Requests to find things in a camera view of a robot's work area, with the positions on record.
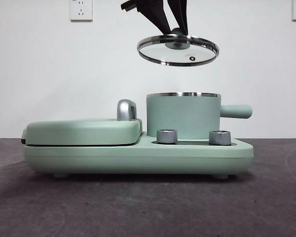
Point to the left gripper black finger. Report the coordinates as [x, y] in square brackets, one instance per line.
[155, 13]
[180, 13]

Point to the glass lid with green knob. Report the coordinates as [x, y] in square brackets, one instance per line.
[177, 45]

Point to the silver control knob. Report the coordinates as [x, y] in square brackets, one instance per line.
[167, 137]
[220, 138]

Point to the mint green griddle cover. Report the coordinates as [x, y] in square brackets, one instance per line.
[79, 132]

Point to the mint green breakfast machine base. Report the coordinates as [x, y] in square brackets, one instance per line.
[93, 158]

